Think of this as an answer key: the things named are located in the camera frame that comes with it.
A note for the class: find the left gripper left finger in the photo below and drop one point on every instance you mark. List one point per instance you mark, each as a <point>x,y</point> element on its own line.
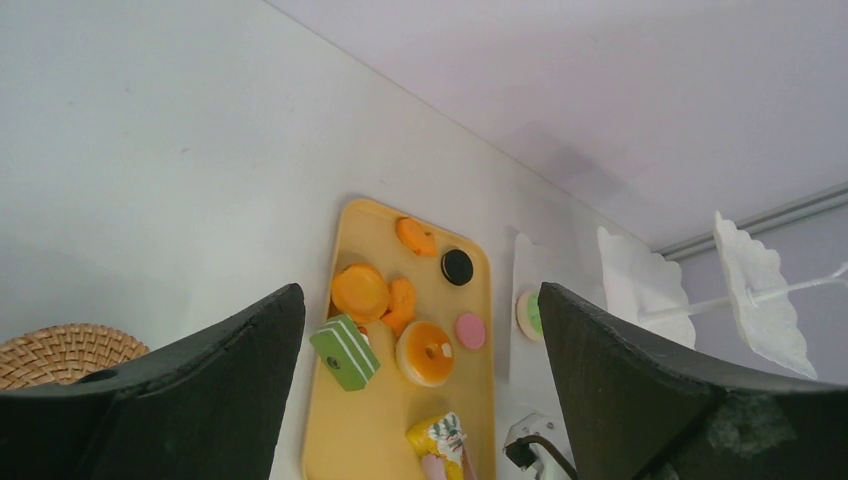
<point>208,406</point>

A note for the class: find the orange croissant pastry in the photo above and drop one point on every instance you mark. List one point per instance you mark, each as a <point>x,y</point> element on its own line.
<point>413,236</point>

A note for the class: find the orange glazed donut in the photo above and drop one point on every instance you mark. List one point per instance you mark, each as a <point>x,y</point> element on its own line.
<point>425,354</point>

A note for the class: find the yellow serving tray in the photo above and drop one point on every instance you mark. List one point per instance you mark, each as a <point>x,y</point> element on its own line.
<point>361,434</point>

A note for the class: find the yellow cream cake slice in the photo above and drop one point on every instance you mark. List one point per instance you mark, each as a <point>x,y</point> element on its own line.
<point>442,436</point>

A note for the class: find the white three tier stand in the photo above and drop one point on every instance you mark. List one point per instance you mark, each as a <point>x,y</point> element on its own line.
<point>644,289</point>

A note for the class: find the green layered cake slice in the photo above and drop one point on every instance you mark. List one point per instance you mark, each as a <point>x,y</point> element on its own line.
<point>346,351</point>

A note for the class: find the green frosted donut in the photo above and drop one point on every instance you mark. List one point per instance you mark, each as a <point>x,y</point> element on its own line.
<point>531,316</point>

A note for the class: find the orange round tart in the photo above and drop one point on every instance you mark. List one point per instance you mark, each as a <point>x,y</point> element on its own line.
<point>361,292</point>

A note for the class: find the pink handled metal tongs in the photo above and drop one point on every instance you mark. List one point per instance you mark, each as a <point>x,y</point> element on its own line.
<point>436,468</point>

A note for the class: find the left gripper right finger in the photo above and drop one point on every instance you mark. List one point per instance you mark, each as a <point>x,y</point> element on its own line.
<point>639,406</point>

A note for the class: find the black round cookie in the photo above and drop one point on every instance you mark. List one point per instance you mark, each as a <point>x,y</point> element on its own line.
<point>457,267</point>

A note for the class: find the pink macaron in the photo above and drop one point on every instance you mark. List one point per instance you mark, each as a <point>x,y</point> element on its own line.
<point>470,331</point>

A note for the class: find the small orange pastry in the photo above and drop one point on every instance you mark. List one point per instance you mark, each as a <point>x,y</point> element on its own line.
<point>401,307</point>

